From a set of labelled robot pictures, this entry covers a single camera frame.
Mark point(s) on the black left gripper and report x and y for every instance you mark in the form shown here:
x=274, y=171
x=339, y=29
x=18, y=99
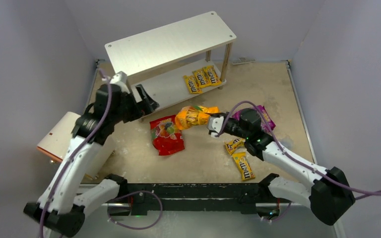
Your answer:
x=138, y=103

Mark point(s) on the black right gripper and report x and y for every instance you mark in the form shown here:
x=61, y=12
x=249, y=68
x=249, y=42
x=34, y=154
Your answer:
x=231, y=125

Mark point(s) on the orange mango gummy bag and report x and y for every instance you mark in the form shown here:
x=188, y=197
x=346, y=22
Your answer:
x=190, y=116

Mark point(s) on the yellow m&m's bag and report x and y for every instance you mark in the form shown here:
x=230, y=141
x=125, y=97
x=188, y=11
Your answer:
x=214, y=79
x=233, y=145
x=240, y=159
x=201, y=78
x=192, y=85

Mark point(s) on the purple grape gummy bag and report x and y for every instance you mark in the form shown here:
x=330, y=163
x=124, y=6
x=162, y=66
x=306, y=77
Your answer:
x=267, y=124

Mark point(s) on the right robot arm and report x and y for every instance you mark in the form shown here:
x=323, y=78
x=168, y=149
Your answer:
x=324, y=191

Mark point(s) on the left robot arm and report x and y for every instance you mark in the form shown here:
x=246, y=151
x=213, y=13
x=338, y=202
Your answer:
x=59, y=209

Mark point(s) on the white two-tier shelf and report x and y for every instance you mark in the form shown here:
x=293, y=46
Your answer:
x=160, y=47

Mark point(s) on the red assorted gummy bag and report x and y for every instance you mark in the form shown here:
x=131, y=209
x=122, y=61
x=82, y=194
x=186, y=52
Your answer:
x=166, y=137

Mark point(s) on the white cylinder container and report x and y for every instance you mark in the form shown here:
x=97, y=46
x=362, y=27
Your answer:
x=55, y=145

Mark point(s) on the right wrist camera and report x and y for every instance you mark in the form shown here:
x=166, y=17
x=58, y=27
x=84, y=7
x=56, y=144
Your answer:
x=214, y=125

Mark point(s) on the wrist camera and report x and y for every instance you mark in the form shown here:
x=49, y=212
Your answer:
x=214, y=125
x=119, y=82

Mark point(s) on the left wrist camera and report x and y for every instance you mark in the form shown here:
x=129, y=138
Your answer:
x=119, y=82

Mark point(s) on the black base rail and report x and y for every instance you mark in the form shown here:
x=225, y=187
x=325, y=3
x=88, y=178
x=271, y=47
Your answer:
x=245, y=198

